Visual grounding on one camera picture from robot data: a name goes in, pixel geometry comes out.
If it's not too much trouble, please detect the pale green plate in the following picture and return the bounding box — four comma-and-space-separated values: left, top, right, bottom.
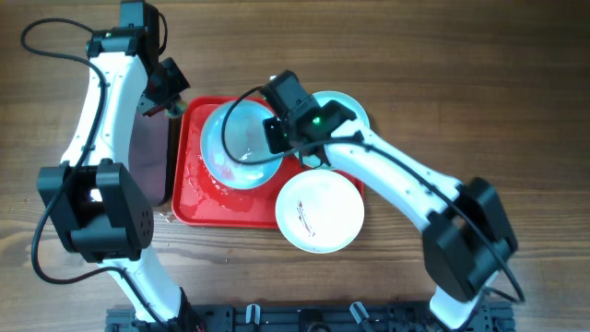
302, 90, 371, 170

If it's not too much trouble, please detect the pale blue plate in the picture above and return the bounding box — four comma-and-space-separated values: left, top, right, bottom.
200, 100, 282, 190

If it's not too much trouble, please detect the white plate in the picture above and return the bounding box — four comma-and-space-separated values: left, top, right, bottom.
275, 170, 365, 254

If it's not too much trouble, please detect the green yellow sponge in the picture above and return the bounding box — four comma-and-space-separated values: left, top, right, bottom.
166, 101, 188, 118

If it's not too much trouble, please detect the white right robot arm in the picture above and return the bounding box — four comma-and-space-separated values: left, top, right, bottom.
260, 70, 525, 330

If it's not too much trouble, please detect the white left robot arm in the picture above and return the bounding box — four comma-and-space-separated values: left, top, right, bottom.
37, 1, 199, 331

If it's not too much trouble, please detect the black water tray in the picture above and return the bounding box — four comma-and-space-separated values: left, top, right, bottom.
129, 113, 174, 207

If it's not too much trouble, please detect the red plastic tray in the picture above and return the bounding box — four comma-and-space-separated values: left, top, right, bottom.
171, 96, 303, 229

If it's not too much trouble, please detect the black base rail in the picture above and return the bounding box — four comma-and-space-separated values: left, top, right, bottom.
104, 302, 516, 332

